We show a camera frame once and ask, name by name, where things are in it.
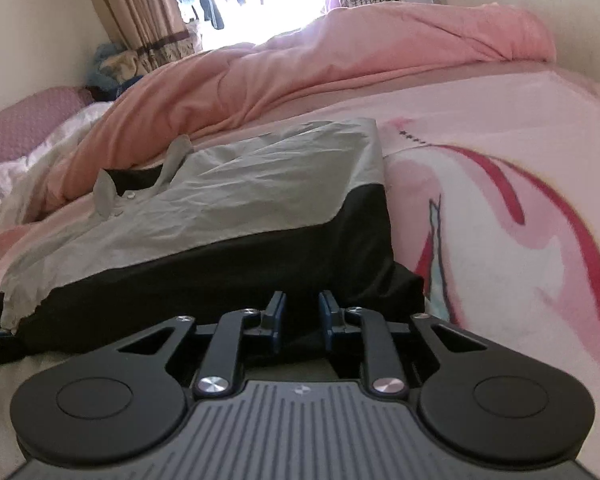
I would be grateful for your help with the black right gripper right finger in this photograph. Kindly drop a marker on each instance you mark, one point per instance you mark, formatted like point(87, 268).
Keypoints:
point(360, 345)

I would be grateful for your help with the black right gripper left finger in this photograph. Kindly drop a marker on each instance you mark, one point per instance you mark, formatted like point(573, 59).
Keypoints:
point(239, 337)

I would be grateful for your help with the grey and black jacket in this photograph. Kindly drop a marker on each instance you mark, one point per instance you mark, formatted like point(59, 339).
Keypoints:
point(302, 211)

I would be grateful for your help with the blue clothes pile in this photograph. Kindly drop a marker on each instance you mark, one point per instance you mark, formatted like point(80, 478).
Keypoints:
point(113, 71)

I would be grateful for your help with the pink cartoon bed sheet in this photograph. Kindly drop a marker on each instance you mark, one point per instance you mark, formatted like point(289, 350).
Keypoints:
point(493, 189)

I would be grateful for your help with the white floral blanket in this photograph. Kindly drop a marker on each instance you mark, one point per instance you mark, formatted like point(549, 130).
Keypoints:
point(21, 180)

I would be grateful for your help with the salmon pink duvet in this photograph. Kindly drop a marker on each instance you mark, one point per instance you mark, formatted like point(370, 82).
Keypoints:
point(348, 48)

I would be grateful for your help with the purple dotted pillow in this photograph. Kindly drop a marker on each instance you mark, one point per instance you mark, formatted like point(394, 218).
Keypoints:
point(26, 124)

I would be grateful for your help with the striped beige left curtain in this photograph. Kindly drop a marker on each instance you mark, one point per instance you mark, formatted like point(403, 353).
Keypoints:
point(153, 29)

